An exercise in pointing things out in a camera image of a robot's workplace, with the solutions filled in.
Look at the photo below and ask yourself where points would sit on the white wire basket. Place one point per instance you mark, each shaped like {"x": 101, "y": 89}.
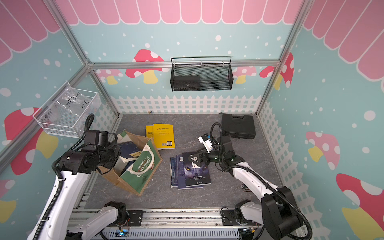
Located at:
{"x": 51, "y": 129}

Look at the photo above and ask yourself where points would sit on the black wire mesh basket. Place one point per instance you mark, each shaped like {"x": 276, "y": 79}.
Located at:
{"x": 215, "y": 72}

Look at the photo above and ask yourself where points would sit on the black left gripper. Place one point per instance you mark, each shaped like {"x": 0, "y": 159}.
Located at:
{"x": 116, "y": 148}

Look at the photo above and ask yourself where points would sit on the green circuit board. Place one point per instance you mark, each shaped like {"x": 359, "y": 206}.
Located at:
{"x": 122, "y": 233}

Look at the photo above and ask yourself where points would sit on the black box in basket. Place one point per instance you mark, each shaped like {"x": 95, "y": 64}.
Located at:
{"x": 185, "y": 83}

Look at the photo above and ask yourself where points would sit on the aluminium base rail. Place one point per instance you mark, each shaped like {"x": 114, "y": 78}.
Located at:
{"x": 184, "y": 224}

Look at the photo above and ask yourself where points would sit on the clear plastic bag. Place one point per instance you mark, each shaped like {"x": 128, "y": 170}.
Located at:
{"x": 71, "y": 108}

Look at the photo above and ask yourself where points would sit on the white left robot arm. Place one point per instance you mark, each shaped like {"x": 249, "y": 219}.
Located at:
{"x": 72, "y": 170}

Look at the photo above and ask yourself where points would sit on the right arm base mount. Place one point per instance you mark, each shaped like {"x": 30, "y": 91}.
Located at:
{"x": 234, "y": 217}

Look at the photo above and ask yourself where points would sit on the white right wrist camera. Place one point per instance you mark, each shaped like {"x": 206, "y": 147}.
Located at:
{"x": 206, "y": 141}

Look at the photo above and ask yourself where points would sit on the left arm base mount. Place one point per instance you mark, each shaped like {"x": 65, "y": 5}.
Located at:
{"x": 129, "y": 218}

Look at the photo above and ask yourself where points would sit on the dark wolf cover book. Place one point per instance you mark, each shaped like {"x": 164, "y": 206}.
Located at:
{"x": 195, "y": 176}

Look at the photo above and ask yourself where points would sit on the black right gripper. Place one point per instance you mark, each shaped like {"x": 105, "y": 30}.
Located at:
{"x": 204, "y": 154}

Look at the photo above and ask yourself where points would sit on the dark blue barcode book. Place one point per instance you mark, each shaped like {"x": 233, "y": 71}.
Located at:
{"x": 181, "y": 175}

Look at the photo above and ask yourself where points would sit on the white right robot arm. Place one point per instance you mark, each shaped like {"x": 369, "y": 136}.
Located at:
{"x": 277, "y": 211}

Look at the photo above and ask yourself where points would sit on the yellow handled pliers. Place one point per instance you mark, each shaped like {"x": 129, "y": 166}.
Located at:
{"x": 245, "y": 188}

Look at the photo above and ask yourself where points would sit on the black plastic tool case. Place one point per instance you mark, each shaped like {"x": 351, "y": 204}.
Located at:
{"x": 240, "y": 127}

